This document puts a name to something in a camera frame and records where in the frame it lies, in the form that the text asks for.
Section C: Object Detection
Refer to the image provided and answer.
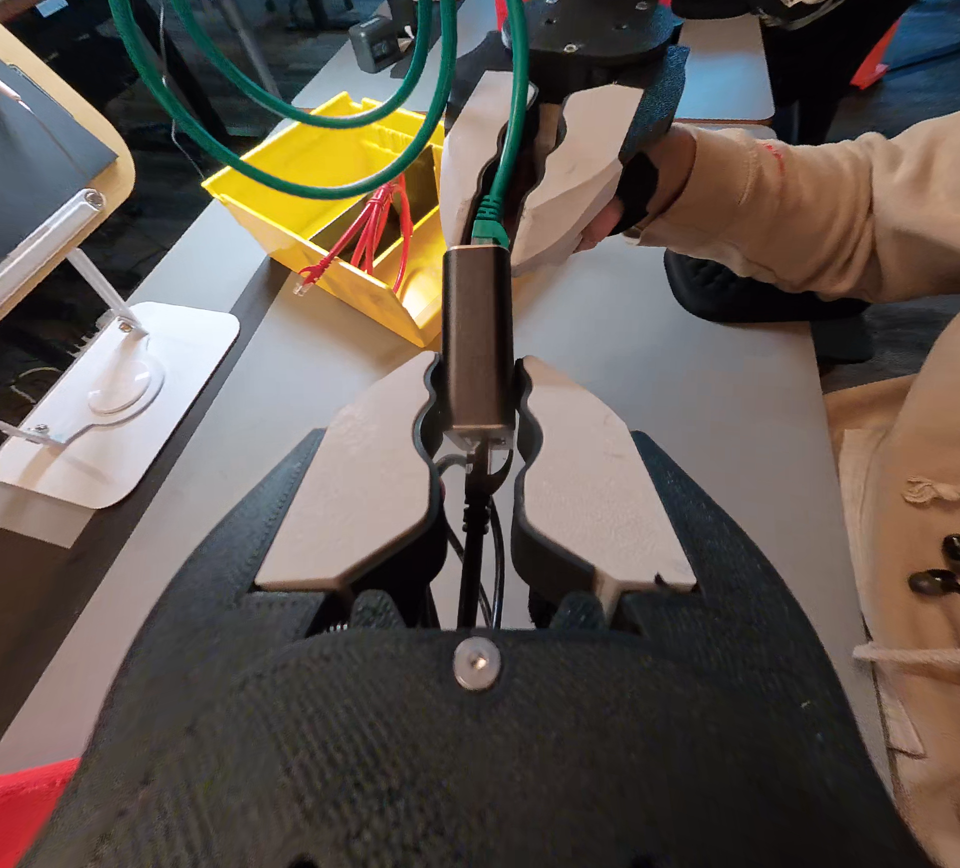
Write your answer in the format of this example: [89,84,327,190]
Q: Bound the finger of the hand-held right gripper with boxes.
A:
[438,69,541,250]
[510,87,646,277]

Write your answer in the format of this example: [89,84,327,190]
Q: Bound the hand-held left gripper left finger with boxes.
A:
[255,351,442,593]

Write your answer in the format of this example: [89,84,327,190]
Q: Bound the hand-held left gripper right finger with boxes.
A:
[513,355,699,599]

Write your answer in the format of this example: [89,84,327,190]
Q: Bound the green ethernet cable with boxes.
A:
[99,0,535,247]

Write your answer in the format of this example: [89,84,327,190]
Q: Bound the black cable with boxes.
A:
[433,439,520,631]

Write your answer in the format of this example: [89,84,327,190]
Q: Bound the red ethernet cable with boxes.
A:
[294,177,414,299]

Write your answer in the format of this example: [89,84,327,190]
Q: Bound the yellow plastic bin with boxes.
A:
[201,92,453,349]

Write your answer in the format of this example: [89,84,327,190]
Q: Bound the black ethernet splitter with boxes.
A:
[441,246,520,451]

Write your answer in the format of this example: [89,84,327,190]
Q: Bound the red plastic bin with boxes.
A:
[0,758,81,868]

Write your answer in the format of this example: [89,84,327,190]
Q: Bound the person's right forearm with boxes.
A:
[637,111,960,303]

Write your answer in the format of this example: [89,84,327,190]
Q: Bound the person's right hand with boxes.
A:
[577,124,700,252]

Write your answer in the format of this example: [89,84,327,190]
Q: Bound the grey charger device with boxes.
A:
[347,0,419,76]

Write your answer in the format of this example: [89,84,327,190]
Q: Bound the red storage basket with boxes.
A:
[849,19,903,91]

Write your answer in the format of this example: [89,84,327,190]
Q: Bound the person's beige hoodie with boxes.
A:
[823,336,960,868]

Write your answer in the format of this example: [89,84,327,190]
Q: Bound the metal support strut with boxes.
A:
[0,420,67,447]
[66,248,150,335]

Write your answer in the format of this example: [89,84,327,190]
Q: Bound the black wired earphones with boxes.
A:
[907,533,960,597]

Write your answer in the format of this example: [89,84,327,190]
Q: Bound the white metal rail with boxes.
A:
[0,188,106,293]

